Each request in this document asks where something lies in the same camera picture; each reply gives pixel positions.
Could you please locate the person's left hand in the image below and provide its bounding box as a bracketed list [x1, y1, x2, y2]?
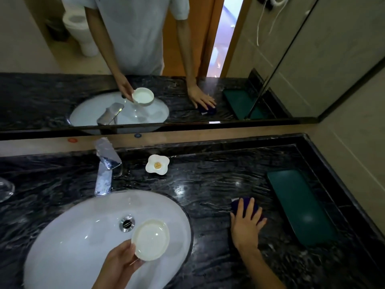
[92, 239, 145, 289]

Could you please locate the white flower-shaped soap dish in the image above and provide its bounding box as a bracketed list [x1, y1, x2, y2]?
[145, 154, 170, 175]

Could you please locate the chrome faucet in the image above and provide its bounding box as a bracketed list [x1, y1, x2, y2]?
[94, 137, 123, 196]

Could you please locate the white oval sink basin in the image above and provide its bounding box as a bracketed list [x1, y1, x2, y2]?
[23, 189, 193, 289]

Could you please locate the person's right hand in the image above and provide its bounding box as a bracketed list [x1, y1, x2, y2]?
[230, 198, 267, 252]

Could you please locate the chrome sink drain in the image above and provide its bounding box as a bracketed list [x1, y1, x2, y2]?
[119, 216, 136, 233]

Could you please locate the dark green rectangular tray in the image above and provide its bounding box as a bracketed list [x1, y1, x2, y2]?
[267, 169, 337, 247]

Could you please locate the clear glass object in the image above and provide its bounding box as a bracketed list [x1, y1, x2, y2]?
[0, 177, 15, 203]

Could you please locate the person's right forearm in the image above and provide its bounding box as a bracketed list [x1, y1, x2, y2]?
[238, 247, 288, 289]

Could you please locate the white round dish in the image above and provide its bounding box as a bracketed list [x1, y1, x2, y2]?
[131, 219, 170, 262]

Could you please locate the purple cleaning sponge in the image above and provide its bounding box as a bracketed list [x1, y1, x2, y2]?
[231, 197, 265, 222]

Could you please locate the large wall mirror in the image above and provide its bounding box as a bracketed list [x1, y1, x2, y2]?
[0, 0, 385, 139]

